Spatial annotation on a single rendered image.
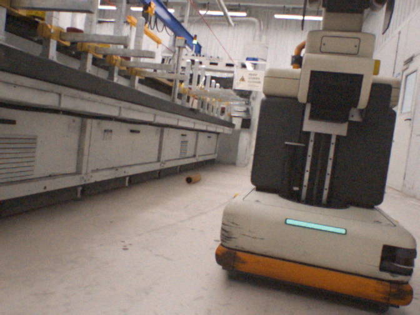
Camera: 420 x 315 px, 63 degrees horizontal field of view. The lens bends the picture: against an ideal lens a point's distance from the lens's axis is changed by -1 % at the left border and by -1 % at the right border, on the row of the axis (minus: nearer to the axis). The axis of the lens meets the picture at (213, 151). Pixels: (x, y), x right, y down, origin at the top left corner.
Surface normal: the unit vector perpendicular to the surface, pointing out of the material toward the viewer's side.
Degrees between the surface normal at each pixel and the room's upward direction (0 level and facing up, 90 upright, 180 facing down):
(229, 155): 90
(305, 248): 90
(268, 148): 90
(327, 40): 98
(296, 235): 90
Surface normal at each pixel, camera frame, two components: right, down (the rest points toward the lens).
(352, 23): -0.26, 0.16
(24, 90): 0.97, 0.14
